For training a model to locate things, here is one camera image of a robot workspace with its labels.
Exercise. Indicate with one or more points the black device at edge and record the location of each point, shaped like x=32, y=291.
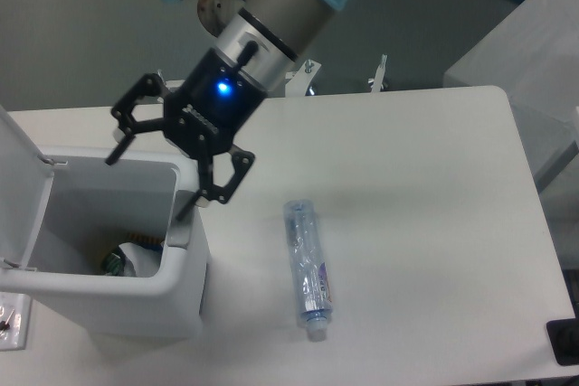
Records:
x=563, y=336

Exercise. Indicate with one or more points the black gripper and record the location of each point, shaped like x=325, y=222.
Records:
x=212, y=106

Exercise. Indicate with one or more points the white trash can lid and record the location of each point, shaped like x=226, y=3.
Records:
x=26, y=183

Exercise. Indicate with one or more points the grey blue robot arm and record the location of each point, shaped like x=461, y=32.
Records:
x=282, y=30

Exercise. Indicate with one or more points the grey covered side table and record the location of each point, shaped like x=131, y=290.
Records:
x=533, y=56

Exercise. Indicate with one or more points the colourful trash inside can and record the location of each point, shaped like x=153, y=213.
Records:
x=111, y=263

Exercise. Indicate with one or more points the crushed clear plastic bottle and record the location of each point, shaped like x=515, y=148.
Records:
x=308, y=269

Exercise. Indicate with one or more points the white pedestal base bracket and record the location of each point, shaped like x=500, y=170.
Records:
x=301, y=82

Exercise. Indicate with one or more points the white wall plate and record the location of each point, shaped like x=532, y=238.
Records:
x=15, y=318

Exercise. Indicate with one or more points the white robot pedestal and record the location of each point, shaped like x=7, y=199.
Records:
x=215, y=15

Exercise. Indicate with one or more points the white trash can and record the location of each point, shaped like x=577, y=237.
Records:
x=101, y=244

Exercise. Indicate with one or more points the clear plastic wrapper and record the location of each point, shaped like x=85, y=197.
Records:
x=138, y=262

